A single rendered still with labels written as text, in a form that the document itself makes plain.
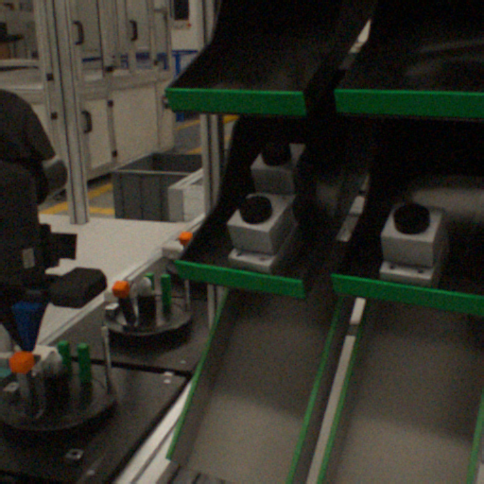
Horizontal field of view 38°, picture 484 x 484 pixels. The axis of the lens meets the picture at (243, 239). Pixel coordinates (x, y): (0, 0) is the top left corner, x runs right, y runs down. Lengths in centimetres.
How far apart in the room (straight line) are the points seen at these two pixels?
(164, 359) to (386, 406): 39
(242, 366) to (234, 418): 6
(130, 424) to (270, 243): 34
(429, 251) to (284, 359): 23
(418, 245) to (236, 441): 29
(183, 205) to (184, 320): 100
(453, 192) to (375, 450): 26
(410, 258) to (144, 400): 44
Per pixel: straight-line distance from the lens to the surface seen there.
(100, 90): 658
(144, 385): 94
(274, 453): 72
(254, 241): 61
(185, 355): 100
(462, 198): 71
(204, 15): 73
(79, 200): 207
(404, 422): 71
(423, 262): 60
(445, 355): 73
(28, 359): 81
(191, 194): 202
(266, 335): 76
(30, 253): 76
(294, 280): 60
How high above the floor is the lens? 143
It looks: 18 degrees down
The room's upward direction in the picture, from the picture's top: 1 degrees counter-clockwise
